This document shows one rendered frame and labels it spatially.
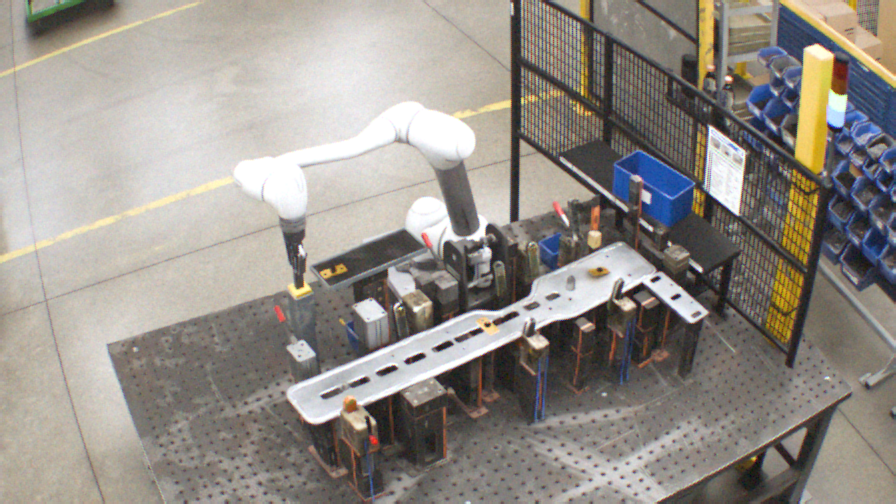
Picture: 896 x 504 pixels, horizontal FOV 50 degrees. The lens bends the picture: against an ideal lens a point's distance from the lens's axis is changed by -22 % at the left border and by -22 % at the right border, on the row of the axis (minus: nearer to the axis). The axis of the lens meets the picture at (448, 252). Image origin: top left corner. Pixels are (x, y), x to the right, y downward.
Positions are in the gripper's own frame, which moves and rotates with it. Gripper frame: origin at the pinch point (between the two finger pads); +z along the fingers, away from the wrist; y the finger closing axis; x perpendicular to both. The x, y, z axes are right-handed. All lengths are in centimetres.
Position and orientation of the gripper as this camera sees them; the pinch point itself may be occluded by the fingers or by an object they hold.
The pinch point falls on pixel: (298, 278)
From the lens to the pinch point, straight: 378.0
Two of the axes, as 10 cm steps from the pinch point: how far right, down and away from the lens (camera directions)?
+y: 5.5, 5.0, -6.7
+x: 8.3, -3.4, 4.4
